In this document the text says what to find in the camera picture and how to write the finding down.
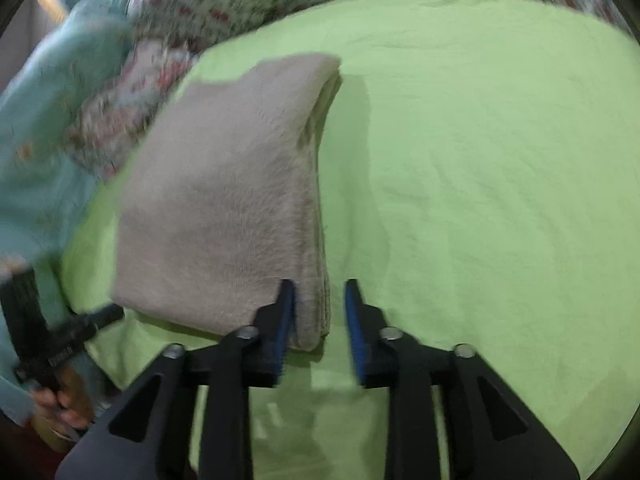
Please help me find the lime green bed sheet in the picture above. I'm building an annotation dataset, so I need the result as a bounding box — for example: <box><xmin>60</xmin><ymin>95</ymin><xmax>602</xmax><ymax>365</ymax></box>
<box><xmin>60</xmin><ymin>0</ymin><xmax>640</xmax><ymax>480</ymax></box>

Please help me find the person's left hand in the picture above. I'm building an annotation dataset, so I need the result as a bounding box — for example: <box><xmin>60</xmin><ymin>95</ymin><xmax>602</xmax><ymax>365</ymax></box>
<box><xmin>32</xmin><ymin>366</ymin><xmax>94</xmax><ymax>432</ymax></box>

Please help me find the teal floral blanket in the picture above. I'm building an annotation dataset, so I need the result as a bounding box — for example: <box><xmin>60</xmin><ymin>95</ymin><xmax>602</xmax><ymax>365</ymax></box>
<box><xmin>0</xmin><ymin>0</ymin><xmax>151</xmax><ymax>426</ymax></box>

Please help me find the beige knit sweater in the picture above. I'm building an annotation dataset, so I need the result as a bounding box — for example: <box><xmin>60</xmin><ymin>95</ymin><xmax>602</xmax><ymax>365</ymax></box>
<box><xmin>112</xmin><ymin>53</ymin><xmax>341</xmax><ymax>351</ymax></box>

